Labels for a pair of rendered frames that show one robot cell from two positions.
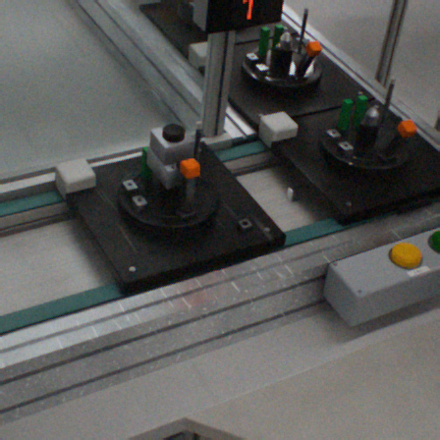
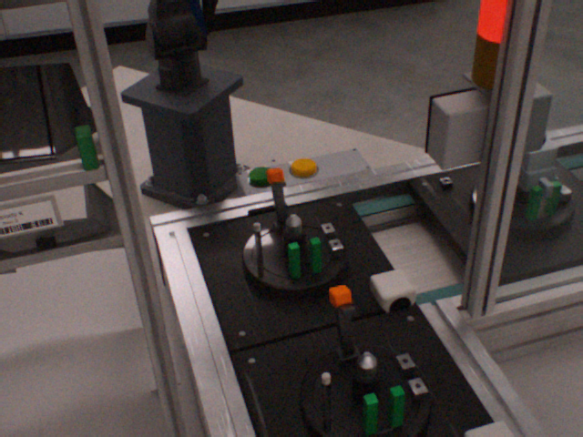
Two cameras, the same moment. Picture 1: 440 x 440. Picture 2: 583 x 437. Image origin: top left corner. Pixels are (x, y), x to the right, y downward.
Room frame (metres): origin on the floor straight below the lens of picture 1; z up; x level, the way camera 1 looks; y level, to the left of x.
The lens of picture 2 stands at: (1.85, 0.04, 1.62)
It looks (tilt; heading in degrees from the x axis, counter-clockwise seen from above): 38 degrees down; 198
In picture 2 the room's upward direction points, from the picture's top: 3 degrees counter-clockwise
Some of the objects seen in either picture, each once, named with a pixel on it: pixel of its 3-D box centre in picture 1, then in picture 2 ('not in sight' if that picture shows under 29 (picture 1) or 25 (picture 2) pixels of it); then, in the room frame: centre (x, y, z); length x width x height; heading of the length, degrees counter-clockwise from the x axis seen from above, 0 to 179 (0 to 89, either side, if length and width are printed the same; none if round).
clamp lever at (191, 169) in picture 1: (186, 183); not in sight; (0.92, 0.06, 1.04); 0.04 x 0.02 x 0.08; 34
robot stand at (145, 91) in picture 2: not in sight; (189, 137); (0.87, -0.46, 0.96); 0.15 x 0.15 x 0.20; 75
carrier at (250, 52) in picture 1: (283, 53); (366, 380); (1.35, -0.05, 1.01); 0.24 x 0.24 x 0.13; 34
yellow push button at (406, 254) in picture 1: (406, 256); (303, 169); (0.92, -0.24, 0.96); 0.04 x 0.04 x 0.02
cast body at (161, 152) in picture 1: (169, 147); not in sight; (0.96, 0.09, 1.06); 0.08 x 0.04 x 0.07; 34
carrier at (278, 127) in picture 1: (368, 129); (294, 238); (1.15, -0.19, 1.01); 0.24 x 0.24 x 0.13; 34
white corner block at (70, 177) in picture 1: (75, 180); not in sight; (0.98, 0.22, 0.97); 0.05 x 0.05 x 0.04; 34
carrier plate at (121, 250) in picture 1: (168, 209); (518, 212); (0.96, 0.09, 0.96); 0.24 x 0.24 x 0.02; 34
